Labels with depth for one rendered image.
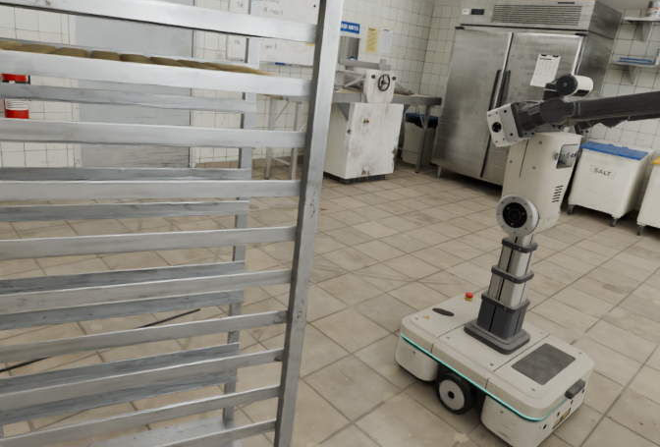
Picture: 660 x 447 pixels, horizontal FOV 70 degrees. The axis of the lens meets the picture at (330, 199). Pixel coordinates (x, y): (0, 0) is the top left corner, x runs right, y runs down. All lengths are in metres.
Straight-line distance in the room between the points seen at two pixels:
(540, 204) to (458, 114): 3.91
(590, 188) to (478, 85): 1.56
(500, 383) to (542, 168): 0.78
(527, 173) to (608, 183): 3.55
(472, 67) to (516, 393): 4.24
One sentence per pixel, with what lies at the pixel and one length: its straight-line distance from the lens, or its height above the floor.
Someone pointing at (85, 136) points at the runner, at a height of 1.14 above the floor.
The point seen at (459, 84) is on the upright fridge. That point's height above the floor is 1.13.
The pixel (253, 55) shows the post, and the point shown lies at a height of 1.27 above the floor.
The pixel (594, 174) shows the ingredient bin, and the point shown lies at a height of 0.47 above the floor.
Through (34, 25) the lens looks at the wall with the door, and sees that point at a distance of 4.29.
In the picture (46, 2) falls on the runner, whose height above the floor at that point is 1.31.
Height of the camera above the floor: 1.29
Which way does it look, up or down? 17 degrees down
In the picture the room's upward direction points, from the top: 7 degrees clockwise
